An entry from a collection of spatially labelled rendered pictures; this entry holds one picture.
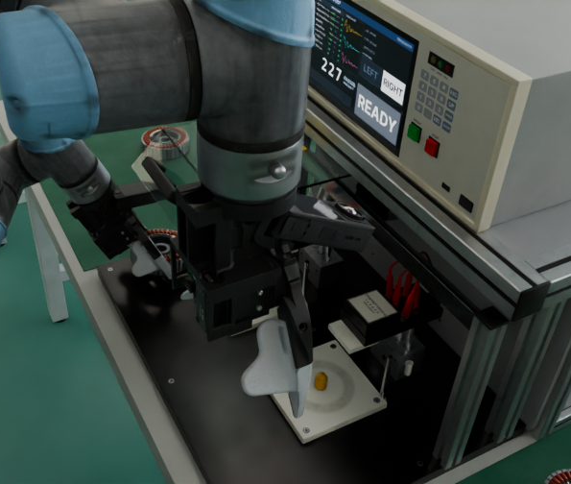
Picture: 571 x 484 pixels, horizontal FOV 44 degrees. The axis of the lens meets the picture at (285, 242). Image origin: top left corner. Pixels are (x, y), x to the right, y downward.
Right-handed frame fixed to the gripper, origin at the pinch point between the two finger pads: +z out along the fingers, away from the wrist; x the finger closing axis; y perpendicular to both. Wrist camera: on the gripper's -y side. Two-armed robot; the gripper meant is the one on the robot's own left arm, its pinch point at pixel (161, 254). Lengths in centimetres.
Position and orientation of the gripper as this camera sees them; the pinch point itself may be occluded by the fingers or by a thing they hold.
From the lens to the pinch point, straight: 133.6
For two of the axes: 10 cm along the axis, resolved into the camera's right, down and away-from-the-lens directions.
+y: -8.1, 5.8, -0.9
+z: 3.6, 6.1, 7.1
